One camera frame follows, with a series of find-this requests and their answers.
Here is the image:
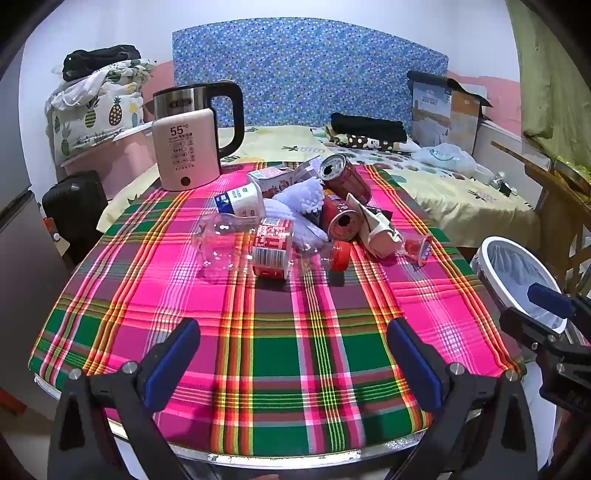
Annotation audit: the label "clear bottle with red label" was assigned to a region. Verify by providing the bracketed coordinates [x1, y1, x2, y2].
[191, 211, 355, 283]

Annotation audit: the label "white round trash bin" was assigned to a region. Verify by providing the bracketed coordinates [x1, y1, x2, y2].
[470, 236, 589, 347]

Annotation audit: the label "white foam net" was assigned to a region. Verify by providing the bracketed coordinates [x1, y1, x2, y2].
[265, 178, 331, 245]

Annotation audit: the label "pink rounded appliance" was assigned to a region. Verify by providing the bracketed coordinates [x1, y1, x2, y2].
[151, 110, 223, 191]

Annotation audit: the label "small clear plastic cup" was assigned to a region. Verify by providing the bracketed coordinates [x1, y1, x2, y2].
[402, 233, 435, 268]

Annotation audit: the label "grey refrigerator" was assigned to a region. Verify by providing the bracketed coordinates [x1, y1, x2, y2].
[0, 55, 77, 384]

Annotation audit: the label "white yogurt cup blue label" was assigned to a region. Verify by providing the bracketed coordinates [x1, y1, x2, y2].
[213, 182, 265, 219]

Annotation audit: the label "steel electric kettle black handle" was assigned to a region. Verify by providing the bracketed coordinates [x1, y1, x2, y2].
[152, 80, 245, 160]

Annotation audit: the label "printed cardboard box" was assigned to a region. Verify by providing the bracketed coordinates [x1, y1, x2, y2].
[406, 70, 495, 155]

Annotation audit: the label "blue floral headboard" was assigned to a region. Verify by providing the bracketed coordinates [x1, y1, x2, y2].
[172, 17, 450, 130]

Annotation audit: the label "green curtain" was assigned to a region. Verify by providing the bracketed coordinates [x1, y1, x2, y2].
[505, 0, 591, 167]

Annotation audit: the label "purple drink carton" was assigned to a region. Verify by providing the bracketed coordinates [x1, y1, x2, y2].
[288, 156, 326, 185]

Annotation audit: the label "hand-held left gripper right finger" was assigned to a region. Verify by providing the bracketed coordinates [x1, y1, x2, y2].
[387, 318, 539, 480]

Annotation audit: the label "black folded clothes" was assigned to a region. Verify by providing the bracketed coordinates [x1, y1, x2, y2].
[330, 112, 408, 143]

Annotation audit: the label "white pineapple print bedding bundle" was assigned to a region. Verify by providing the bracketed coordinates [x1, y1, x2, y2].
[45, 59, 158, 160]

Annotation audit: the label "brown polka dot cloth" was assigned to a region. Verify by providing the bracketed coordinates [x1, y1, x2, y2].
[325, 124, 407, 152]

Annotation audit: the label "yellow pineapple print bedsheet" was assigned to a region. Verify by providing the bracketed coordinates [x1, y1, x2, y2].
[96, 124, 541, 250]

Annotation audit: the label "white low cabinet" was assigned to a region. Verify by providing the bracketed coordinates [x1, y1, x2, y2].
[475, 120, 550, 171]

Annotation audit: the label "white plastic bag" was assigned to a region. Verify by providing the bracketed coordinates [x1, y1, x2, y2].
[411, 142, 478, 178]

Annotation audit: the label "black suitcase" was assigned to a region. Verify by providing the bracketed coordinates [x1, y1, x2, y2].
[41, 171, 109, 266]

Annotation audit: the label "strawberry print drink carton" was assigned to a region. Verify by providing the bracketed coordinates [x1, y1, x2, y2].
[247, 167, 296, 197]

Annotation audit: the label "white fruit print cloth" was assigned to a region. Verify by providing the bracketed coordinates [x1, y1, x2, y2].
[332, 141, 467, 178]

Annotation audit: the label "red drink can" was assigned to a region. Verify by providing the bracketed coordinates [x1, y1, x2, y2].
[318, 154, 374, 206]
[321, 194, 363, 243]

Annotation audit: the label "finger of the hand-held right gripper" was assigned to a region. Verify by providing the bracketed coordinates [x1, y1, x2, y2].
[499, 307, 573, 356]
[527, 282, 591, 324]

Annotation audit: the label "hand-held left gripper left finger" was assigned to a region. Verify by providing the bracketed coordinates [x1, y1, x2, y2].
[48, 318, 201, 480]

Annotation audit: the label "pink storage box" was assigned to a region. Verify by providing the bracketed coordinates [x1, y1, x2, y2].
[58, 127, 160, 199]

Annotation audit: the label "patterned white paper cup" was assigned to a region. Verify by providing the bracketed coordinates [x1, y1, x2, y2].
[346, 193, 404, 259]

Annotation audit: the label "pink green plaid tablecloth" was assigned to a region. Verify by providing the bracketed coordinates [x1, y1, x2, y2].
[28, 161, 525, 457]

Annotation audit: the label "black bag on bundle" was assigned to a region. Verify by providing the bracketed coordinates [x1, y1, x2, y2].
[62, 45, 141, 83]

